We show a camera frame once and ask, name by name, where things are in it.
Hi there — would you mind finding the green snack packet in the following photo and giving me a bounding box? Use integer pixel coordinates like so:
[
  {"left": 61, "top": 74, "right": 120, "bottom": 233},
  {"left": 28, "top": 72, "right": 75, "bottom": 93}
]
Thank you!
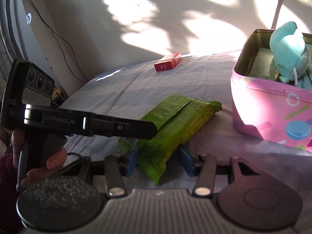
[{"left": 118, "top": 94, "right": 222, "bottom": 185}]

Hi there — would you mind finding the red cigarette pack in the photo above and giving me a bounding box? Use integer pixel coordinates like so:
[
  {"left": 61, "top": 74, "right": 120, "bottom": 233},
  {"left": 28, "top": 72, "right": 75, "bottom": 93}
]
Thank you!
[{"left": 154, "top": 53, "right": 182, "bottom": 72}]

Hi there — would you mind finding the person's left hand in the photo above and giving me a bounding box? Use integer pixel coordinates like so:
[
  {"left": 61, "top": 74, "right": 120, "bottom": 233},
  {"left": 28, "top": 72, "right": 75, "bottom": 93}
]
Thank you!
[{"left": 11, "top": 129, "right": 67, "bottom": 192}]

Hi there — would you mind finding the light grey bed sheet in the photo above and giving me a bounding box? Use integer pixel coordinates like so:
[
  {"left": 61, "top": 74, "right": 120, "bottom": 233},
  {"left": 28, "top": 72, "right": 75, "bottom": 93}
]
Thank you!
[{"left": 62, "top": 52, "right": 311, "bottom": 204}]

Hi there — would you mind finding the pink gold-lined tin box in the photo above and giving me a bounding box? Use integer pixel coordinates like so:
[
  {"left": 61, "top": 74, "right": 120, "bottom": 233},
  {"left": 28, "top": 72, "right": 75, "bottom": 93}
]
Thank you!
[{"left": 230, "top": 29, "right": 311, "bottom": 151}]

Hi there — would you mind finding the teal plush toy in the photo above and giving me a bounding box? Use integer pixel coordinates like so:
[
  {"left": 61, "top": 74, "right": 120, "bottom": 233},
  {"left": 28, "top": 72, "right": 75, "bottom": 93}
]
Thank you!
[{"left": 269, "top": 21, "right": 311, "bottom": 90}]

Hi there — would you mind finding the thin black wall wire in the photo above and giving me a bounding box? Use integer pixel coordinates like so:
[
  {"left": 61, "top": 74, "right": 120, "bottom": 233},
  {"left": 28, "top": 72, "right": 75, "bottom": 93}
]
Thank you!
[{"left": 18, "top": 0, "right": 89, "bottom": 84}]

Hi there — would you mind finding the white power cable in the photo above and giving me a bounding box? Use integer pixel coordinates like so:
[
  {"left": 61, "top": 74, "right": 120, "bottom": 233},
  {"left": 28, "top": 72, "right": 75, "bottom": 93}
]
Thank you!
[{"left": 271, "top": 0, "right": 289, "bottom": 30}]

